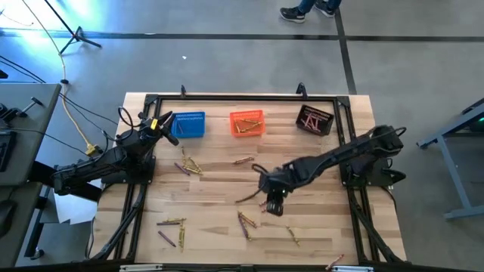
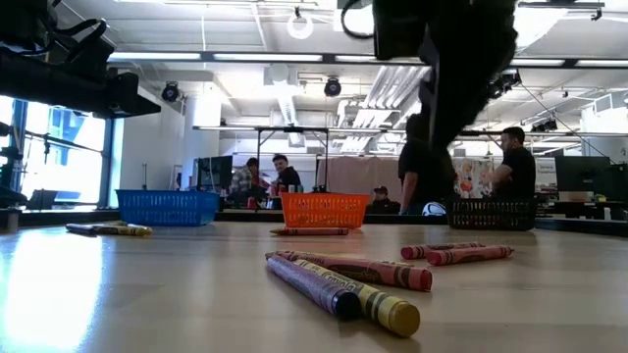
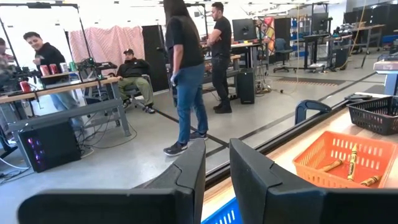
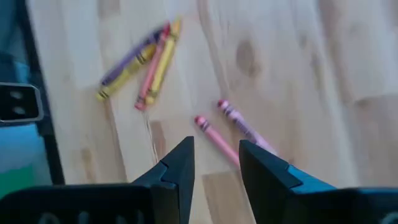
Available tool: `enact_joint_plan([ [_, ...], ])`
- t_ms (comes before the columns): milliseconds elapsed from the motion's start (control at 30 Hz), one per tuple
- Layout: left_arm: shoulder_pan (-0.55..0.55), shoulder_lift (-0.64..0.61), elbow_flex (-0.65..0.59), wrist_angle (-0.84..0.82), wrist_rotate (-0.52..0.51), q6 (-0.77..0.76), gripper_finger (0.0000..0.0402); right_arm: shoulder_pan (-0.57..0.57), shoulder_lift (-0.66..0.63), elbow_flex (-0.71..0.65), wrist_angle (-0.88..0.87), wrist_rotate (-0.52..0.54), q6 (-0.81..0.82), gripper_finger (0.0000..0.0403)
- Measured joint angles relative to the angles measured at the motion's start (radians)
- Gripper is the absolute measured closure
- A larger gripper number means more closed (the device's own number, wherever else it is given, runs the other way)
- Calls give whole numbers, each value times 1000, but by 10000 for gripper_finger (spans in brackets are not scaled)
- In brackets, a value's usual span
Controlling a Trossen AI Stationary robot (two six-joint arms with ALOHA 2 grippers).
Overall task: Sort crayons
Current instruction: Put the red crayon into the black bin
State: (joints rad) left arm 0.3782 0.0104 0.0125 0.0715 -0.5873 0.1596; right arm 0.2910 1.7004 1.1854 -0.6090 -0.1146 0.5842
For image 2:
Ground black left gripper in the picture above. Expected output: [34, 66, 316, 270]
[0, 51, 163, 121]

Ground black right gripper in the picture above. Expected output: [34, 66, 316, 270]
[419, 0, 519, 151]

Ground red crayon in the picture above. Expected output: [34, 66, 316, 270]
[400, 241, 485, 261]
[274, 250, 434, 292]
[269, 227, 350, 237]
[425, 244, 515, 268]

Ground black track spotlight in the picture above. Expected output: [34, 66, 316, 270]
[529, 117, 559, 133]
[490, 68, 523, 100]

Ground person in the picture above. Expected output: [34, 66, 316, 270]
[483, 126, 537, 201]
[229, 156, 261, 197]
[269, 153, 303, 195]
[366, 184, 402, 216]
[396, 113, 457, 216]

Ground floral cloth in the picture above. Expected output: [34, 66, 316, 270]
[453, 157, 495, 198]

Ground white column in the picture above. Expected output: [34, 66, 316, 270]
[181, 95, 222, 190]

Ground large window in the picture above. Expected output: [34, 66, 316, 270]
[0, 95, 117, 210]

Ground black tripod stand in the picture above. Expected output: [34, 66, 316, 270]
[22, 127, 105, 168]

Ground black and white ball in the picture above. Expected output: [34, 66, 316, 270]
[421, 201, 448, 218]

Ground beige curtain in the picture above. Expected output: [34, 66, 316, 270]
[316, 156, 408, 216]

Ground black computer monitor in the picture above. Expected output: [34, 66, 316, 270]
[195, 155, 235, 191]

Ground blue plastic basket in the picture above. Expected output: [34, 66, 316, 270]
[115, 188, 221, 227]

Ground black plastic basket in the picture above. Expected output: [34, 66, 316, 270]
[445, 196, 539, 232]

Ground black overhead light bar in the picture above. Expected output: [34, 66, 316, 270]
[107, 50, 628, 69]

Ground white sign board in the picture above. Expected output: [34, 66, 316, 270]
[533, 156, 558, 188]

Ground small black box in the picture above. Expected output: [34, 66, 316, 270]
[26, 188, 59, 211]

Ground black stand equipment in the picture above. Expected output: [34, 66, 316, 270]
[0, 121, 29, 210]

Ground black wide monitor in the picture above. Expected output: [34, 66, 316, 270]
[553, 155, 612, 193]

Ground orange plastic basket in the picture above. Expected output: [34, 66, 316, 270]
[279, 191, 370, 230]

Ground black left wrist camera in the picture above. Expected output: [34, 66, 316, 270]
[48, 32, 119, 79]

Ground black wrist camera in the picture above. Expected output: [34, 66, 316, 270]
[371, 0, 434, 61]
[48, 32, 119, 79]

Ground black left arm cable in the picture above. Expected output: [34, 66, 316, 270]
[51, 17, 108, 53]

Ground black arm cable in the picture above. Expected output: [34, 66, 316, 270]
[340, 0, 377, 41]
[51, 17, 108, 53]

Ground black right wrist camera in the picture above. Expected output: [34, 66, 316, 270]
[371, 0, 434, 61]

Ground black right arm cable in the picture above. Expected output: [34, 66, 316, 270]
[340, 0, 377, 41]

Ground black metal workstation frame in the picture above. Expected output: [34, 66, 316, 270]
[253, 126, 331, 210]

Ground white ceiling duct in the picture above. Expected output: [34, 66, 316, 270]
[262, 63, 300, 126]

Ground white coiled cable ring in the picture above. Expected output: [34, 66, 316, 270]
[287, 13, 315, 40]

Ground black aluminium table frame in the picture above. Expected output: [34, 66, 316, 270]
[0, 207, 628, 234]

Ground white wall unit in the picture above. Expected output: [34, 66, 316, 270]
[580, 92, 628, 163]

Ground grey table post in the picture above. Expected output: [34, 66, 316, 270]
[4, 207, 22, 234]

